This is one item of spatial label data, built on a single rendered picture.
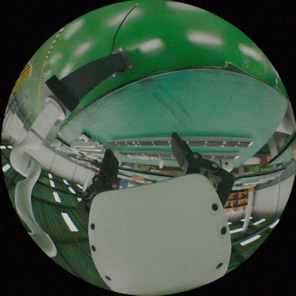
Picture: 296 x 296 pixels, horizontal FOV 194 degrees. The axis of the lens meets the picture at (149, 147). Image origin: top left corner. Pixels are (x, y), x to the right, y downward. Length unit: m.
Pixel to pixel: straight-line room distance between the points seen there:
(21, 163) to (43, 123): 0.23
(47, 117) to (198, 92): 0.67
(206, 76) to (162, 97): 0.17
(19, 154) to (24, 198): 0.19
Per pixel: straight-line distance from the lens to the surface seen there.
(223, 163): 0.81
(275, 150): 1.66
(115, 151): 0.89
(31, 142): 0.56
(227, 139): 0.54
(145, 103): 0.36
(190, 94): 0.33
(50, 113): 0.58
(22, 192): 0.50
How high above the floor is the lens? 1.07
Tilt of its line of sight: 26 degrees down
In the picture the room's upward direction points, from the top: 167 degrees counter-clockwise
